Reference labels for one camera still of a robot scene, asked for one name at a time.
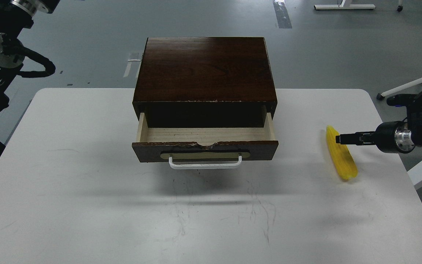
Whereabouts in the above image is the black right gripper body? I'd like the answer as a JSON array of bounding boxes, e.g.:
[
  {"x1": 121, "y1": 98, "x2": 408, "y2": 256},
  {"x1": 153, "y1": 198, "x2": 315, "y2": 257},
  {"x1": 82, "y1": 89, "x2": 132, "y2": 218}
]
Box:
[{"x1": 374, "y1": 121, "x2": 415, "y2": 154}]

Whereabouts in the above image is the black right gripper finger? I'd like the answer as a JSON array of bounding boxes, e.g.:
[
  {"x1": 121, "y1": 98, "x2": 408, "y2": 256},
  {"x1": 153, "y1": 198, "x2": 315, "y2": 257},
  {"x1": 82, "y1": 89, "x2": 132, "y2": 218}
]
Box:
[{"x1": 335, "y1": 132, "x2": 375, "y2": 146}]

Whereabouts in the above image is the yellow corn cob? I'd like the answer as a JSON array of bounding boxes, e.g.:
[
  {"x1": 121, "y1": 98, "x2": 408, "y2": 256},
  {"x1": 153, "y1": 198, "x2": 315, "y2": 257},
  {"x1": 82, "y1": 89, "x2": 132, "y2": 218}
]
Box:
[{"x1": 326, "y1": 125, "x2": 358, "y2": 181}]

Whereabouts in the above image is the wooden drawer with white handle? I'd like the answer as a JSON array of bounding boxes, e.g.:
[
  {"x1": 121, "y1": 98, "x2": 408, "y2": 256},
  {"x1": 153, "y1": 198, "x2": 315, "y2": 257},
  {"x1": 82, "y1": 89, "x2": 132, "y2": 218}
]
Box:
[{"x1": 132, "y1": 113, "x2": 279, "y2": 168}]

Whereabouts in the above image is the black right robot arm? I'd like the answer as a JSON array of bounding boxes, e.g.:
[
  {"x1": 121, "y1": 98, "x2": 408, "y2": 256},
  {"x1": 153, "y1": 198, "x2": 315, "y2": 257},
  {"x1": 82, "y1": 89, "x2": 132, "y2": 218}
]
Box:
[{"x1": 335, "y1": 92, "x2": 422, "y2": 154}]

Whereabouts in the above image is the dark wooden drawer cabinet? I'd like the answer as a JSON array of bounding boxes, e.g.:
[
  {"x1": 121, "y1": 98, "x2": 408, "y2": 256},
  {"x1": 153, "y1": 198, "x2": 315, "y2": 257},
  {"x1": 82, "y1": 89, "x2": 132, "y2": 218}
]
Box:
[{"x1": 132, "y1": 37, "x2": 277, "y2": 128}]

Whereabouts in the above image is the white desk leg frame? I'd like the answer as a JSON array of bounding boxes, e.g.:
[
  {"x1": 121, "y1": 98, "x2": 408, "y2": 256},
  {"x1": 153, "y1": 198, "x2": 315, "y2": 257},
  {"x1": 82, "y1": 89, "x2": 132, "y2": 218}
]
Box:
[{"x1": 314, "y1": 0, "x2": 376, "y2": 10}]

